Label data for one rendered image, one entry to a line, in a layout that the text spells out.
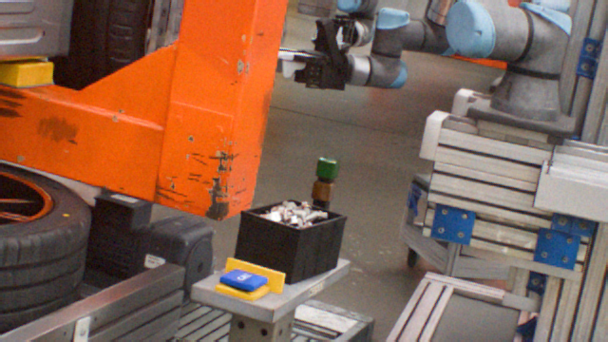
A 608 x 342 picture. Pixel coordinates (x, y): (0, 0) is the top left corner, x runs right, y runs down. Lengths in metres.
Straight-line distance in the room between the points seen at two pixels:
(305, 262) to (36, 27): 0.79
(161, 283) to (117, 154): 0.29
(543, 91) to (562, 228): 0.29
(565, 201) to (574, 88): 0.43
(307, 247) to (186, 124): 0.35
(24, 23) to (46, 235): 0.55
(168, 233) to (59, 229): 0.49
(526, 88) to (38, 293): 1.09
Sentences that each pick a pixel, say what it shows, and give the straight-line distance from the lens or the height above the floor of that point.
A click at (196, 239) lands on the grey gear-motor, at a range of 2.75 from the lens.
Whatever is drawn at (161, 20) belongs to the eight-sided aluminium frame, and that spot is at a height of 0.85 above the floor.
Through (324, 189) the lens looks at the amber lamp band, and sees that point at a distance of 2.53.
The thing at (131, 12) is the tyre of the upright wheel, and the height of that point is 0.86.
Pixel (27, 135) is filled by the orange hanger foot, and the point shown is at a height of 0.59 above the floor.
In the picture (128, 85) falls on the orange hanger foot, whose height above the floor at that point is 0.74.
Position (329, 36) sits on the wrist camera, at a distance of 2.82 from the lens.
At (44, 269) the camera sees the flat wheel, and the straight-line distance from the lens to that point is 2.26.
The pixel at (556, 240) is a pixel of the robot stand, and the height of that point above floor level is 0.56.
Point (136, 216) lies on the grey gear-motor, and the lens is 2.80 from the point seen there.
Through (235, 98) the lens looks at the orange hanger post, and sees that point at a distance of 2.37.
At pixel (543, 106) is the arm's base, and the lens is 2.60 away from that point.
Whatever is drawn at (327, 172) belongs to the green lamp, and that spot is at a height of 0.63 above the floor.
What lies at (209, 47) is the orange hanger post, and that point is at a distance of 2.39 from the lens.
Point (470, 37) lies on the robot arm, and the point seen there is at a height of 0.97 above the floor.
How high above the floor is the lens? 1.16
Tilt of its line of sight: 12 degrees down
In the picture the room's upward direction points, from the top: 10 degrees clockwise
